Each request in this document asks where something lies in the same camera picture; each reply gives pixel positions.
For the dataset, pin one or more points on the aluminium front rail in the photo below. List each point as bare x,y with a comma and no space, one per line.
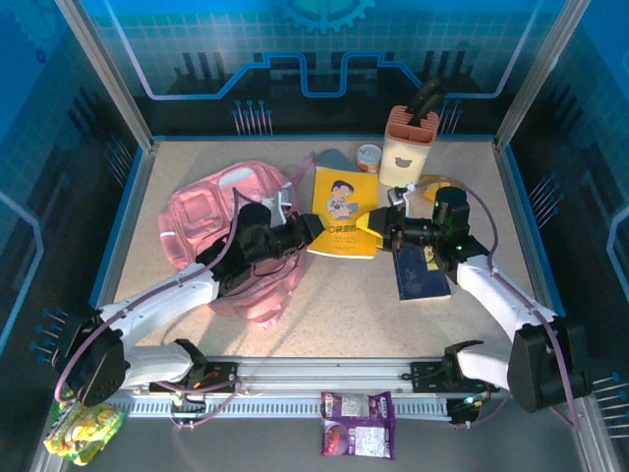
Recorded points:
319,373

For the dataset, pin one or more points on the black controller box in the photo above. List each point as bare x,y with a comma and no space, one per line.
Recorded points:
462,413
189,408

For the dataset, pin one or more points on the yellow book sitting boy cover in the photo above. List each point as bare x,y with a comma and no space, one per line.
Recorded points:
344,196

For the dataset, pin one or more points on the cream and pink knife block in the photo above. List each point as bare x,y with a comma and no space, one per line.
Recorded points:
405,157

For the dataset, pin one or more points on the dark blue book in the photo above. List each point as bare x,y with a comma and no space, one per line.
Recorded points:
417,280

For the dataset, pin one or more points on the aluminium frame post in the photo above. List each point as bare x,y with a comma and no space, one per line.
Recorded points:
545,64
102,64

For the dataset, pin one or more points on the green yellow snack bag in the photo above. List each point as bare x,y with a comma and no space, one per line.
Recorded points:
83,432

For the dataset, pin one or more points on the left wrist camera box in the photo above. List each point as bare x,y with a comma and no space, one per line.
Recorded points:
284,201

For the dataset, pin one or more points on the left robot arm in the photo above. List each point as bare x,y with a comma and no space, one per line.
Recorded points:
157,305

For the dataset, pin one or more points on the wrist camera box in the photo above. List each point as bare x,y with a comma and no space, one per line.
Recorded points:
395,195
284,201

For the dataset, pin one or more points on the pink backpack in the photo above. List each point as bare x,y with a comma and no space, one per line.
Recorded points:
196,211

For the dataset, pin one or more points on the purple snack packet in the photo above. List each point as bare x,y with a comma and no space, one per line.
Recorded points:
359,428

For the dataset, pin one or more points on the yellow snack packet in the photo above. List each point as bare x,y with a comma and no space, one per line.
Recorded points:
428,183

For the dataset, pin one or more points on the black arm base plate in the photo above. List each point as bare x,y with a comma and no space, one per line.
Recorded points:
422,378
221,378

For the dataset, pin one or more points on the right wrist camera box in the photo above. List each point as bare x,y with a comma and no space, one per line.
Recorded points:
395,195

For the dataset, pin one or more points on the grey pencil case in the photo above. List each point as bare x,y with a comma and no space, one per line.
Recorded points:
339,158

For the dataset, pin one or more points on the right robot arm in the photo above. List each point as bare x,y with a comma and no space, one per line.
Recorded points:
496,295

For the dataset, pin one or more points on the small tin can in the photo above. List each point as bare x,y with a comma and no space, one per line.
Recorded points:
369,158

